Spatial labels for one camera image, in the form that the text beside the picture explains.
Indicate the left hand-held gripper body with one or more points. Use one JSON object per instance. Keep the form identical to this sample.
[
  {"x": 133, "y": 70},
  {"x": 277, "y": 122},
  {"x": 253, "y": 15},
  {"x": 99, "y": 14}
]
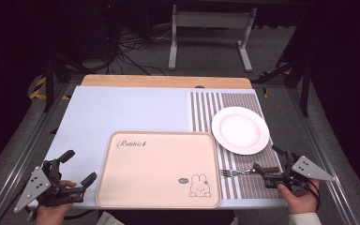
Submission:
[{"x": 34, "y": 186}]

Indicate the white metal stand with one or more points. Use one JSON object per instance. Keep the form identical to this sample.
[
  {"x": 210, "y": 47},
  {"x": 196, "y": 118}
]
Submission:
[{"x": 212, "y": 19}]

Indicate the black metal stand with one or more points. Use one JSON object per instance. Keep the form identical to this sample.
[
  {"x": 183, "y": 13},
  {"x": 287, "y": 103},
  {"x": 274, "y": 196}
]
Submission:
[
  {"x": 304, "y": 87},
  {"x": 48, "y": 81}
]

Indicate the white round plate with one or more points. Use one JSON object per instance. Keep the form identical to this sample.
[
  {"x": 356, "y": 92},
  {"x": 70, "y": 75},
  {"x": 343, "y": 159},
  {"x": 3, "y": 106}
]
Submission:
[{"x": 240, "y": 130}]

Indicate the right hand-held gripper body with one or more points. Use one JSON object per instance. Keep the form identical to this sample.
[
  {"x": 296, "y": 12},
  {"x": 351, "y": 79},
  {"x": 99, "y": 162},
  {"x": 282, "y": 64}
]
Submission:
[{"x": 311, "y": 170}]

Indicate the pink rectangular tray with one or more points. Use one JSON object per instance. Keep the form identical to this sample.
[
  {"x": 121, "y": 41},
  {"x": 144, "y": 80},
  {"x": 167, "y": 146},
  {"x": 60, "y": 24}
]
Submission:
[{"x": 158, "y": 170}]

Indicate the person's right hand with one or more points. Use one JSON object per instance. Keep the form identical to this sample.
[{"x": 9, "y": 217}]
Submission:
[{"x": 300, "y": 202}]

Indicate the wooden table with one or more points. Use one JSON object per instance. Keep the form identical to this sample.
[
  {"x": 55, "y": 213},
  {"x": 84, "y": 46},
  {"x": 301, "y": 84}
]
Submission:
[{"x": 165, "y": 81}]

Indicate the yellow black floor tape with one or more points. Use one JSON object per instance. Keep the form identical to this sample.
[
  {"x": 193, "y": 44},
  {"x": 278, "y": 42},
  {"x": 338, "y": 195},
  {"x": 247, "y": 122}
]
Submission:
[{"x": 39, "y": 89}]

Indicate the person's left hand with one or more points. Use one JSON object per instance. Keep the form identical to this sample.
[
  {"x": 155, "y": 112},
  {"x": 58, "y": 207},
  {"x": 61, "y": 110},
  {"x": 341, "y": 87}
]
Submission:
[{"x": 50, "y": 215}]

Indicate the striped grey placemat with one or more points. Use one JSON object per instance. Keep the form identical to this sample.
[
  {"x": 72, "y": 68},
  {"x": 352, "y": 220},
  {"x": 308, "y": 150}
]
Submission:
[{"x": 206, "y": 109}]

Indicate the aluminium frame rail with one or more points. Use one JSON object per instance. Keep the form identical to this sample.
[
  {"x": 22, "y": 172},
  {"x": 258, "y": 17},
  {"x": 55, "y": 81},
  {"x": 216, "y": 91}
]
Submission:
[
  {"x": 318, "y": 146},
  {"x": 22, "y": 150}
]

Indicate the light blue table mat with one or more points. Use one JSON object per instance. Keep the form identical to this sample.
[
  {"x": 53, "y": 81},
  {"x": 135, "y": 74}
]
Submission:
[{"x": 122, "y": 109}]

